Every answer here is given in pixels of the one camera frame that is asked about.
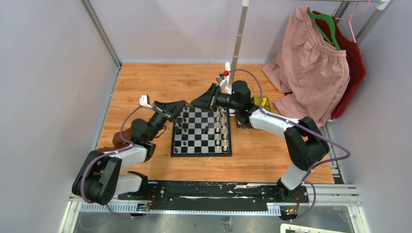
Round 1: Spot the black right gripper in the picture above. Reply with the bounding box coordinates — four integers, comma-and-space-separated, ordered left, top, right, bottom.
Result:
191, 84, 240, 113

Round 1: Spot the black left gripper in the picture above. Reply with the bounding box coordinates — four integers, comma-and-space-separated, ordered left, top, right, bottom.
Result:
147, 100, 186, 142

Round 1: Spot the black white chess board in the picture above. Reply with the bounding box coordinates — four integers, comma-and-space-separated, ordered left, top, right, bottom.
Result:
171, 107, 232, 157

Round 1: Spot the gold tin box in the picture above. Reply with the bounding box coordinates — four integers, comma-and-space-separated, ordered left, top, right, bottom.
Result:
236, 96, 271, 130

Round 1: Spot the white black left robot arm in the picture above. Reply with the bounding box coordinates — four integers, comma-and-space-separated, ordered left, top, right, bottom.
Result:
71, 96, 187, 205

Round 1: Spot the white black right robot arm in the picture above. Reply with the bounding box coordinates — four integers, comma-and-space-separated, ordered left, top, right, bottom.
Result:
191, 81, 329, 203

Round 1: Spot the brown cloth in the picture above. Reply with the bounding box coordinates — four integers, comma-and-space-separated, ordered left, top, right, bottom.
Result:
96, 128, 132, 152

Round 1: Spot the pink garment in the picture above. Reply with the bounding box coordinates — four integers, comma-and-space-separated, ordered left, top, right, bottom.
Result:
262, 7, 349, 127

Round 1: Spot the green clothes hanger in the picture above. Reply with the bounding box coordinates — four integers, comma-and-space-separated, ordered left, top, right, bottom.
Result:
308, 10, 341, 51

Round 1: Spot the white tablet corner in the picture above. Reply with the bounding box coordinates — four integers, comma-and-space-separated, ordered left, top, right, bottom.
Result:
280, 223, 343, 233

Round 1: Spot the red garment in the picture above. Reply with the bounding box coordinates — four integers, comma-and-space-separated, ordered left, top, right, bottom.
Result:
304, 8, 366, 123

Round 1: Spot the pink clothes hanger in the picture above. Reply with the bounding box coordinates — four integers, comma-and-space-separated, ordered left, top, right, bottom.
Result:
332, 0, 371, 43

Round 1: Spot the white clothes rack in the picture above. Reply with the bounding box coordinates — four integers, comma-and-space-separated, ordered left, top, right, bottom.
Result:
223, 0, 391, 94

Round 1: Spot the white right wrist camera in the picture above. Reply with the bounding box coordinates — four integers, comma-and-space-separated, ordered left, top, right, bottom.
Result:
216, 70, 230, 90

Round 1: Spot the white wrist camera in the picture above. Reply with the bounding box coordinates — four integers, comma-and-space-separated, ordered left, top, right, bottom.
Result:
216, 70, 230, 90
139, 94, 153, 109

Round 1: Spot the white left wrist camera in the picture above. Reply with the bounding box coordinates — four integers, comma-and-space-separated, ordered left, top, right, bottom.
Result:
139, 94, 153, 109

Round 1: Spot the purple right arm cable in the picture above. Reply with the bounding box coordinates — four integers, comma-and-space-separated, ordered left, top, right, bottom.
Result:
225, 68, 351, 222

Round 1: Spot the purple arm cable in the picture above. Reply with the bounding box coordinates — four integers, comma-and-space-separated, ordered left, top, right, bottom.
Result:
225, 68, 351, 222
80, 105, 144, 220

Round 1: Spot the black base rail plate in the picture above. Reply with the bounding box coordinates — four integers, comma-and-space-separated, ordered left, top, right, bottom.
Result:
118, 180, 309, 212

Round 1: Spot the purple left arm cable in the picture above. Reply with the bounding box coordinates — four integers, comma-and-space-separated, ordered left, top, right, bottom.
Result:
80, 105, 144, 220

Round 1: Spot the aluminium frame post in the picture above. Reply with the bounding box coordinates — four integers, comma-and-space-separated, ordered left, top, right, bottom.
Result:
80, 0, 122, 69

